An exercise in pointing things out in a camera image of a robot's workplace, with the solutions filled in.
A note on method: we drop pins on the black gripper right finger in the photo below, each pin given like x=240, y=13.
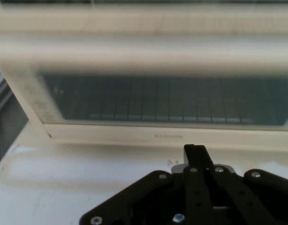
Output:
x=252, y=199

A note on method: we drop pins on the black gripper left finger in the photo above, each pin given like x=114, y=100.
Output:
x=134, y=201

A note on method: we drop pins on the white toaster oven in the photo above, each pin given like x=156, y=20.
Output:
x=144, y=134

